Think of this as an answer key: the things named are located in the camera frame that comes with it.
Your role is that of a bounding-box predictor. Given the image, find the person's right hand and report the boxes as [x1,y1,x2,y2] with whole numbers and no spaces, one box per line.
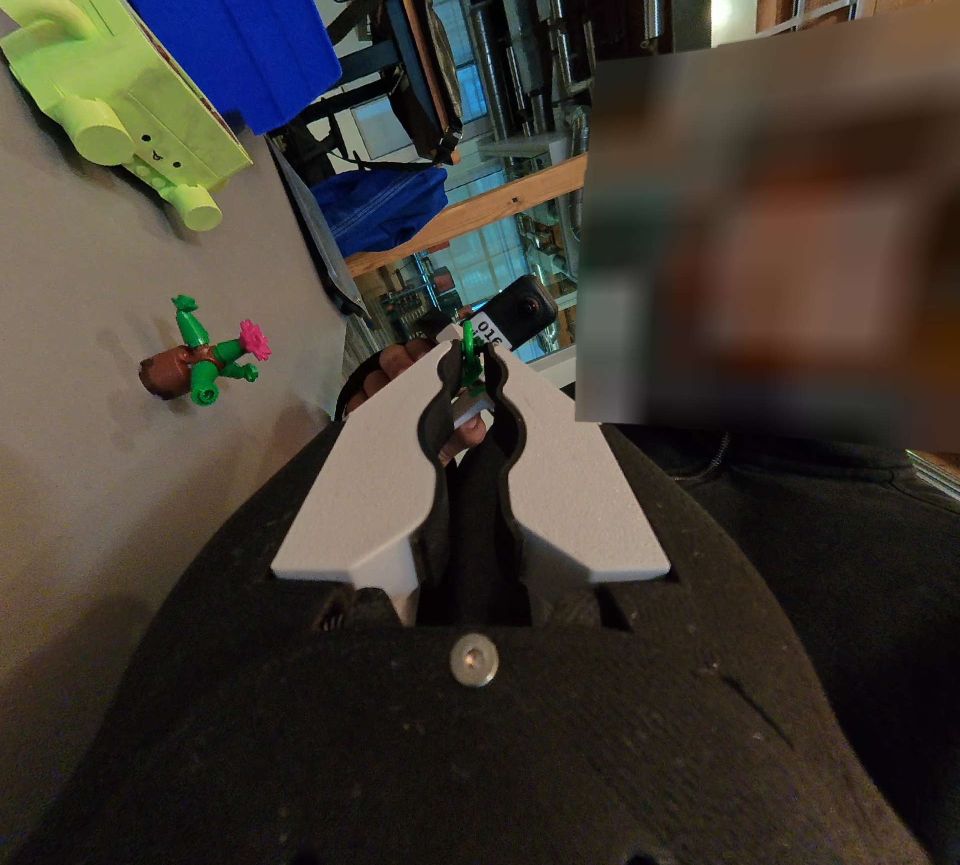
[346,340,490,467]

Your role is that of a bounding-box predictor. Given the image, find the silver ventilation ducts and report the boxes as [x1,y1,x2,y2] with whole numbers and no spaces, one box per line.
[442,0,714,266]

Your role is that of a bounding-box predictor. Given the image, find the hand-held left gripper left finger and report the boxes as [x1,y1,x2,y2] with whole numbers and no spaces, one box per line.
[268,340,462,626]

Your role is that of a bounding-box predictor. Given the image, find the person's black jacket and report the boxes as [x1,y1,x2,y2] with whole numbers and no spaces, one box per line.
[607,422,960,865]

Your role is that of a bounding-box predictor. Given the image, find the lime green toy pot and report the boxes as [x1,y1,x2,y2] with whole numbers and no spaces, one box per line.
[0,0,254,232]

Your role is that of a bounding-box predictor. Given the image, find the green wheel stem piece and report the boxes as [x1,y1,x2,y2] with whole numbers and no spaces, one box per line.
[459,319,490,391]

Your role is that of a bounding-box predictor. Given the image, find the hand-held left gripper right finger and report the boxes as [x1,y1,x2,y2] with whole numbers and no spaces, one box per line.
[484,342,671,605]

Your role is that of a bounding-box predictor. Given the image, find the blue plastic bin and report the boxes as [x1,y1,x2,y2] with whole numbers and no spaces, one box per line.
[71,0,342,135]

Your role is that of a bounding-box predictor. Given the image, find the small brick flower plant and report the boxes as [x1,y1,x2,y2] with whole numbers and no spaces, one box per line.
[138,295,273,407]

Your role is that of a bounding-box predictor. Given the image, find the black framed wooden desk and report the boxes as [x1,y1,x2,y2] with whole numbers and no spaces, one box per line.
[285,0,466,169]

